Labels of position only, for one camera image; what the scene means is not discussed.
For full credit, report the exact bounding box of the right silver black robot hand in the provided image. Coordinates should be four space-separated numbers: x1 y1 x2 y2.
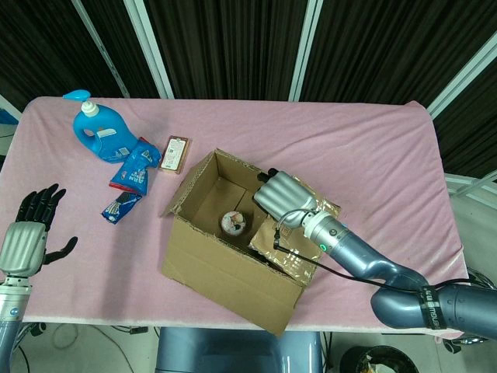
252 166 318 228

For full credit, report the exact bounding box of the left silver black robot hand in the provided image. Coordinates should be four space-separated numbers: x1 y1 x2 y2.
0 183 78 279

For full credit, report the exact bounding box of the brown cardboard shipping box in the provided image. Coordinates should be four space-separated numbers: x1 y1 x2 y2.
160 147 342 337

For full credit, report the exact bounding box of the pink tablecloth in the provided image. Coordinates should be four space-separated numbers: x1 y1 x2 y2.
0 95 467 335

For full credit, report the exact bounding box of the blue sandwich cookie packet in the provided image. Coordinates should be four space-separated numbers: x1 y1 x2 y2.
100 190 143 225

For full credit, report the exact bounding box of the small brown flat packet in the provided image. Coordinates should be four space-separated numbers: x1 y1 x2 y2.
158 134 193 175

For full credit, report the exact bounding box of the white framed side panel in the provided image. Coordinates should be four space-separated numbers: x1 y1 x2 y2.
0 92 23 138

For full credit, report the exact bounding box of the crumpled blue snack bag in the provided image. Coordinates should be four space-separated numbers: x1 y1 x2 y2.
108 136 162 195

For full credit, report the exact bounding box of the blue detergent pump bottle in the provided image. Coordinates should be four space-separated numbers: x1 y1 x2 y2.
63 89 141 166

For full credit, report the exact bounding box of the black pleated curtain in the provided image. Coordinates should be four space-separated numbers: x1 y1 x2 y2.
0 0 497 176

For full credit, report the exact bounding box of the grey-blue robot torso base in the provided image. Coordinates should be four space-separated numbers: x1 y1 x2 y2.
155 326 323 373

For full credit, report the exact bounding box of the black waste bin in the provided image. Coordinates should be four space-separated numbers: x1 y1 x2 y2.
340 344 420 373

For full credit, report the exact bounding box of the white frame post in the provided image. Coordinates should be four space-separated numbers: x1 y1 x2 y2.
426 34 497 120
123 0 175 100
289 0 324 103

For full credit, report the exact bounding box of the white metal frame bar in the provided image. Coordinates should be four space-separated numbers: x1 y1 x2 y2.
444 173 497 195

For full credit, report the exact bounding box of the thin grey frame rail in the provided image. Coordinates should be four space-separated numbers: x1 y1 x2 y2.
71 0 130 98

